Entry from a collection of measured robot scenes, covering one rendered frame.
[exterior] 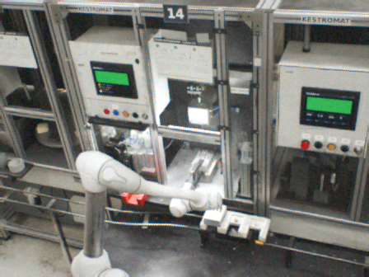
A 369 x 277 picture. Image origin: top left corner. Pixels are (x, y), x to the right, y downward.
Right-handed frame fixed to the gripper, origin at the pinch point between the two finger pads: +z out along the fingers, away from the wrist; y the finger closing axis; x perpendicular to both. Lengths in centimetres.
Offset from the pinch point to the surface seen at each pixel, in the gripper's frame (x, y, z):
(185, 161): 15.7, -9.6, 14.0
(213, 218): -18.5, -7.8, -32.9
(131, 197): 34.5, -8.6, -28.1
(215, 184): -9.9, -9.5, -3.0
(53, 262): 120, -101, -23
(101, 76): 45, 65, -17
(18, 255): 151, -101, -25
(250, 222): -37.0, -13.5, -24.4
